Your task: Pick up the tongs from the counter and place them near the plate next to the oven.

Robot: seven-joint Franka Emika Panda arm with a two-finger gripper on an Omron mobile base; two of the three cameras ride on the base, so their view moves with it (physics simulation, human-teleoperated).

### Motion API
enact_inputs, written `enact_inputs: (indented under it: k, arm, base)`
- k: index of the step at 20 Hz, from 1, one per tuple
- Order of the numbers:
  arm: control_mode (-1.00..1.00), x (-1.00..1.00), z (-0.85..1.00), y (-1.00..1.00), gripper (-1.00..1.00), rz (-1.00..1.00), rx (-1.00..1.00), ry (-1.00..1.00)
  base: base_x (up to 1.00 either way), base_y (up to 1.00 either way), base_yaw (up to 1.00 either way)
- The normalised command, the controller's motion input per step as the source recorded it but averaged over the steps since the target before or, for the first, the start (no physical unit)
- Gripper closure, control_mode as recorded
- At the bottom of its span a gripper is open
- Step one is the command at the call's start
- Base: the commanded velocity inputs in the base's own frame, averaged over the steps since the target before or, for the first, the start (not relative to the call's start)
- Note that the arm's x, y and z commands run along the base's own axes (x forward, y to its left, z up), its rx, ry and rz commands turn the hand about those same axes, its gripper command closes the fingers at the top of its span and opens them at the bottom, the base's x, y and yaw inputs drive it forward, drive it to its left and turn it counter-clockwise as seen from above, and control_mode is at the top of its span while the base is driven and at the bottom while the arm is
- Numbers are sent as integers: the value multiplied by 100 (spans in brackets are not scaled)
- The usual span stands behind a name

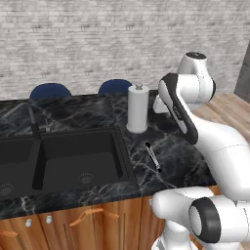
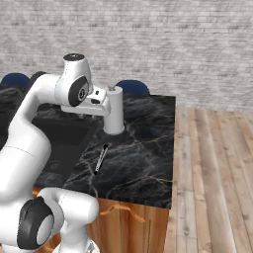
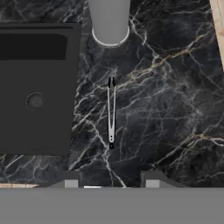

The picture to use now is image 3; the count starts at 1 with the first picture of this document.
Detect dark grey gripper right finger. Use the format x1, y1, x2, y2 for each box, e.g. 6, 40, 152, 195
140, 170, 187, 189

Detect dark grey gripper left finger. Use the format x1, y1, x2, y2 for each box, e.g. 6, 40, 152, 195
35, 170, 82, 189

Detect silver tongs with black tips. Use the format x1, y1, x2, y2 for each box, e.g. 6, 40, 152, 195
107, 76, 116, 150

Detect dark grey sink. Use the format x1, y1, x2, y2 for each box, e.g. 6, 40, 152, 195
0, 22, 83, 157

